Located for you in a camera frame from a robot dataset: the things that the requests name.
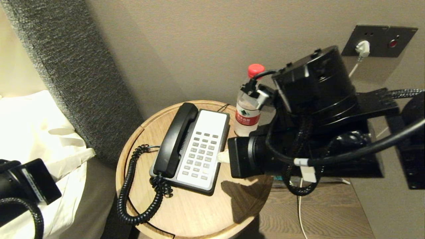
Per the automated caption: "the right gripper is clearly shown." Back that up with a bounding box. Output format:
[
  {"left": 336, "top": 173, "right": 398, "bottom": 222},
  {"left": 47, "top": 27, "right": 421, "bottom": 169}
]
[{"left": 217, "top": 134, "right": 278, "bottom": 179}]

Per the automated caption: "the phone base with grey keypad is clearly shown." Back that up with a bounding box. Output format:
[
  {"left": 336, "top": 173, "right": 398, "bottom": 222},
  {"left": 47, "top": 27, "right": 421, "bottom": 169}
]
[{"left": 149, "top": 109, "right": 231, "bottom": 196}]

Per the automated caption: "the black phone handset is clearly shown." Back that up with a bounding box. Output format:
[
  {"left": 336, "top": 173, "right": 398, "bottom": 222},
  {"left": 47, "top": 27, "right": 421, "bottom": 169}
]
[{"left": 153, "top": 102, "right": 199, "bottom": 179}]

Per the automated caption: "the clear water bottle red cap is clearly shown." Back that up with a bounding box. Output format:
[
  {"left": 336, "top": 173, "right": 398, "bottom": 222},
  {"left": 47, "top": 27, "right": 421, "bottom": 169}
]
[{"left": 234, "top": 63, "right": 266, "bottom": 137}]

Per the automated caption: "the round wooden side table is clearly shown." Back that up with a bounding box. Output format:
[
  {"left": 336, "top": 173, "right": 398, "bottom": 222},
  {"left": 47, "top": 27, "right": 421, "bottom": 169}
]
[{"left": 116, "top": 100, "right": 274, "bottom": 239}]

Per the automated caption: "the grey upholstered headboard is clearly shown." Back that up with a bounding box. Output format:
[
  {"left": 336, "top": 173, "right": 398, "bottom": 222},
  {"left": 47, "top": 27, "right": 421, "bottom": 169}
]
[{"left": 0, "top": 0, "right": 145, "bottom": 168}]

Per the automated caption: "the white power plug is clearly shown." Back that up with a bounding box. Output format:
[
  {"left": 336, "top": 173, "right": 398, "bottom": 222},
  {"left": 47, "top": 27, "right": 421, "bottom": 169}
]
[{"left": 355, "top": 40, "right": 370, "bottom": 57}]

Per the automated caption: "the white pillow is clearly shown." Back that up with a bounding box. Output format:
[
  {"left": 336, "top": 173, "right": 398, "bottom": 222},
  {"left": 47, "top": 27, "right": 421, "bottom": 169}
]
[{"left": 0, "top": 90, "right": 96, "bottom": 239}]

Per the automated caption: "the black braided cable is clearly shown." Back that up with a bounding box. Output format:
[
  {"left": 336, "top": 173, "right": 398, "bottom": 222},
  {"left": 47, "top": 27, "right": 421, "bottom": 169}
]
[{"left": 282, "top": 115, "right": 323, "bottom": 196}]

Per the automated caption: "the thin white cable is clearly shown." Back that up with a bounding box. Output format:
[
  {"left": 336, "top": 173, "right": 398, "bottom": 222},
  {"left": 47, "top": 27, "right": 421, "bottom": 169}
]
[{"left": 297, "top": 55, "right": 366, "bottom": 239}]

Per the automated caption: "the black coiled phone cord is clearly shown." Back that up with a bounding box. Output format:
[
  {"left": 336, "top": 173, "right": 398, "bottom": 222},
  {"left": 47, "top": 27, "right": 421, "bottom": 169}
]
[{"left": 117, "top": 144, "right": 174, "bottom": 226}]

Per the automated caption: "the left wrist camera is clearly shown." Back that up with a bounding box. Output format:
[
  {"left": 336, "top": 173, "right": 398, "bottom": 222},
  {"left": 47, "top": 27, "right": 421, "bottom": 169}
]
[{"left": 21, "top": 158, "right": 62, "bottom": 205}]

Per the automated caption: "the dark grey wall socket plate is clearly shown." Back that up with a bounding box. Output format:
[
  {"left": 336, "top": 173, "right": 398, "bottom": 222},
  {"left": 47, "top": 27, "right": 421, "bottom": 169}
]
[{"left": 341, "top": 25, "right": 418, "bottom": 58}]

